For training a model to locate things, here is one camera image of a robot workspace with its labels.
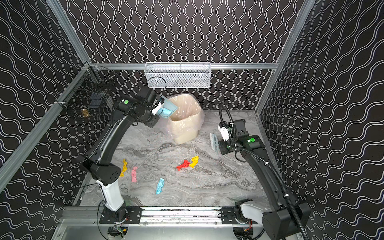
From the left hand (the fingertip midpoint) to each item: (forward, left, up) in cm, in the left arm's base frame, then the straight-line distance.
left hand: (154, 118), depth 76 cm
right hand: (-7, -35, -11) cm, 38 cm away
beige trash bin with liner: (+2, -15, -7) cm, 16 cm away
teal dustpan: (+8, -6, 0) cm, 10 cm away
